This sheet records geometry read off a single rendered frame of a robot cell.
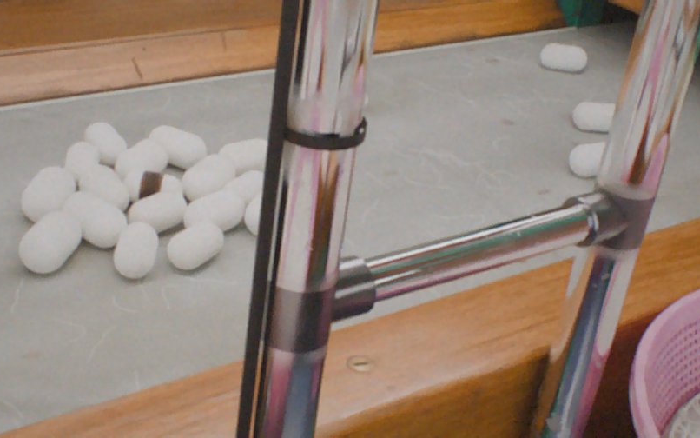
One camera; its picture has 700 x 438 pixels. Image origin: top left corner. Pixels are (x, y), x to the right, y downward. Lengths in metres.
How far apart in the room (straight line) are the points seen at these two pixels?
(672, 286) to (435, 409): 0.16
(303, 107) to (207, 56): 0.47
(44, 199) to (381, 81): 0.31
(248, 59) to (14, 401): 0.38
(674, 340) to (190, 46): 0.39
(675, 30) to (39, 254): 0.29
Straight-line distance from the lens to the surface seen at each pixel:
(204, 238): 0.54
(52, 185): 0.57
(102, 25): 0.77
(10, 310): 0.52
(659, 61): 0.41
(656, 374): 0.52
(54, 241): 0.53
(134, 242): 0.53
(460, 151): 0.71
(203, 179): 0.59
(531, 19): 0.96
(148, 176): 0.59
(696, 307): 0.55
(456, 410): 0.47
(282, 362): 0.35
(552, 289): 0.53
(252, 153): 0.63
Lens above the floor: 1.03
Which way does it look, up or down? 28 degrees down
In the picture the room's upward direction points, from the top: 9 degrees clockwise
